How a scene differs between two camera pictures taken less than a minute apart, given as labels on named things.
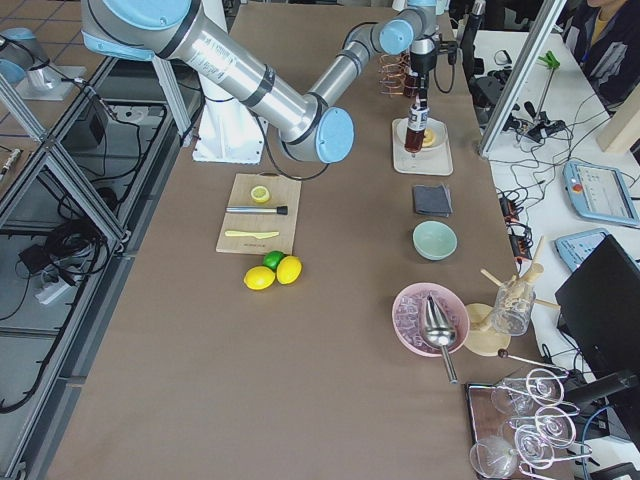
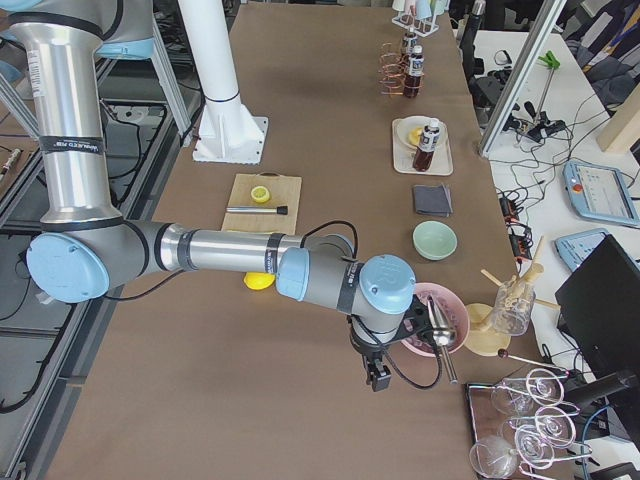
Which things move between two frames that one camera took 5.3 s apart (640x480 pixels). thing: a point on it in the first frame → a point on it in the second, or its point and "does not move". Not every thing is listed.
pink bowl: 408,315 does not move
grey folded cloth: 432,200 does not move
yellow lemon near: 259,277 does not move
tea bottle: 416,126 → 430,136
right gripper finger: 423,93 → 378,374
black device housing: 486,90 does not move
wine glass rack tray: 522,425 does not move
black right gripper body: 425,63 → 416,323
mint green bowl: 433,240 does not move
